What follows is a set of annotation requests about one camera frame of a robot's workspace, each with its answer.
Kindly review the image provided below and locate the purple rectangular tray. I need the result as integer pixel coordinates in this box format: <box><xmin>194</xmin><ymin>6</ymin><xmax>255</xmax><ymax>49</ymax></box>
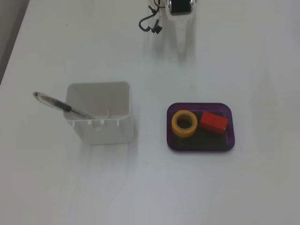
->
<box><xmin>166</xmin><ymin>102</ymin><xmax>236</xmax><ymax>152</ymax></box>

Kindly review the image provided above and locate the yellow tape roll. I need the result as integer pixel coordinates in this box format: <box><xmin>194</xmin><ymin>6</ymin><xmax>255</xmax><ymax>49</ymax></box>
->
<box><xmin>171</xmin><ymin>110</ymin><xmax>198</xmax><ymax>138</ymax></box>

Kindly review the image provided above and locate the black cable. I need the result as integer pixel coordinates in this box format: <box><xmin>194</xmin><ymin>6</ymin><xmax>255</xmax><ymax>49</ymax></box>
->
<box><xmin>138</xmin><ymin>4</ymin><xmax>163</xmax><ymax>35</ymax></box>

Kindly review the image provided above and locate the red ribbed cube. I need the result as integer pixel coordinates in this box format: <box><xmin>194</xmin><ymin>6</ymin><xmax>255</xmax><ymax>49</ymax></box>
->
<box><xmin>200</xmin><ymin>111</ymin><xmax>229</xmax><ymax>135</ymax></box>

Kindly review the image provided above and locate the clear black ballpoint pen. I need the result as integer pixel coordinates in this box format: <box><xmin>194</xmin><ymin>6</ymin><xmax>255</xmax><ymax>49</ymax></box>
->
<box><xmin>32</xmin><ymin>91</ymin><xmax>97</xmax><ymax>120</ymax></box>

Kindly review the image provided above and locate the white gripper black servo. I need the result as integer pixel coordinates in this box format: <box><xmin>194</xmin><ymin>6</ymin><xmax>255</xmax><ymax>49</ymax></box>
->
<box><xmin>164</xmin><ymin>0</ymin><xmax>196</xmax><ymax>56</ymax></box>

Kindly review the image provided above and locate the white square plastic container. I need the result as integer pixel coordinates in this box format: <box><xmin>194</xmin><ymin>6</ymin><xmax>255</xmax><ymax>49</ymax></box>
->
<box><xmin>64</xmin><ymin>81</ymin><xmax>135</xmax><ymax>145</ymax></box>

